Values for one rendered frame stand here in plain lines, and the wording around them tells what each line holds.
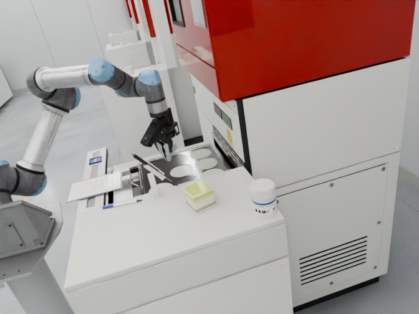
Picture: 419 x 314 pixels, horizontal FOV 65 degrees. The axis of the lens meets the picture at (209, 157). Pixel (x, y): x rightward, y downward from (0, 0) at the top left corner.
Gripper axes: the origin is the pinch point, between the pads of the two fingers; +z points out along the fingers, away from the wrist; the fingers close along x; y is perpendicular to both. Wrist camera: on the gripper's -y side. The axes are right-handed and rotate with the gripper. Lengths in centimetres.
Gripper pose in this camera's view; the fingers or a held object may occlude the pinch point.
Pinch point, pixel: (167, 159)
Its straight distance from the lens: 133.8
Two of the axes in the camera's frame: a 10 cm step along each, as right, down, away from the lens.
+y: 5.4, -4.7, 7.0
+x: -8.3, -1.2, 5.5
